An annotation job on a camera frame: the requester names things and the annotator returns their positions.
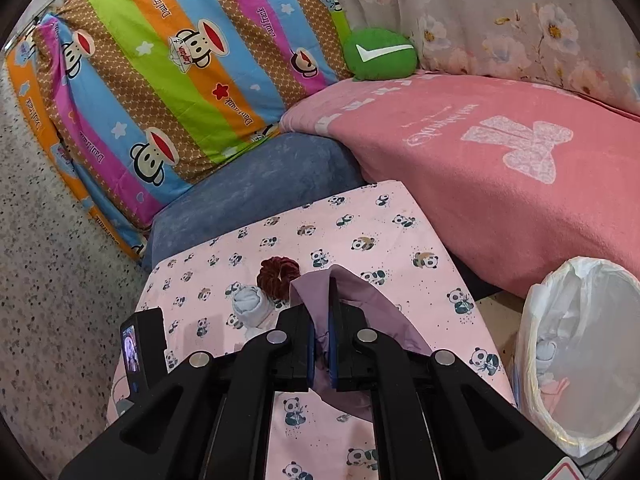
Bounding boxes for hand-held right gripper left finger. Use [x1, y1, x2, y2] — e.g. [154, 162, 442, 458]
[57, 305, 316, 480]

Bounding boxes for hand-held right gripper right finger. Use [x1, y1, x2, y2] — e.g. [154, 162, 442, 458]
[327, 275, 563, 480]

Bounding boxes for lilac cloth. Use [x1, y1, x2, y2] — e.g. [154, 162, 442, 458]
[290, 264, 433, 421]

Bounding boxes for grey socks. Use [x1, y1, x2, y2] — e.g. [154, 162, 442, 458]
[231, 284, 278, 331]

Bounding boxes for white cloth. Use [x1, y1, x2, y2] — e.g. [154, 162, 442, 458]
[537, 337, 558, 376]

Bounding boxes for pink cloth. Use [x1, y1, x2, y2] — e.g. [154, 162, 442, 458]
[540, 377, 571, 401]

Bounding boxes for trash bin with white bag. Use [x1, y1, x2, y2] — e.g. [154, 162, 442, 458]
[512, 256, 640, 458]

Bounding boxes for dark red scrunchie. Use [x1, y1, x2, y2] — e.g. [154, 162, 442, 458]
[256, 256, 301, 301]

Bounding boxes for pink panda print tablecloth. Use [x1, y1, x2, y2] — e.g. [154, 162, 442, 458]
[107, 180, 518, 480]

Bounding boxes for blue sofa cushion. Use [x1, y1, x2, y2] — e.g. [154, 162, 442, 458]
[142, 132, 371, 271]

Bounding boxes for pink blanket with bow print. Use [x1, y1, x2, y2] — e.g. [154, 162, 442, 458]
[280, 70, 640, 301]

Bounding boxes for red bordered white card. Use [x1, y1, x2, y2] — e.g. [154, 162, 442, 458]
[547, 457, 583, 480]

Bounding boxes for striped monkey print pillow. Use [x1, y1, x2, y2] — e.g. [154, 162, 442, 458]
[35, 0, 351, 231]
[5, 35, 148, 261]

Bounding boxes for green cushion with white tick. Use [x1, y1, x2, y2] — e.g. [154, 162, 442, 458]
[342, 27, 418, 82]

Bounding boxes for floral sheer cloth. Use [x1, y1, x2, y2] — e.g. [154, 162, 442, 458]
[320, 0, 640, 121]

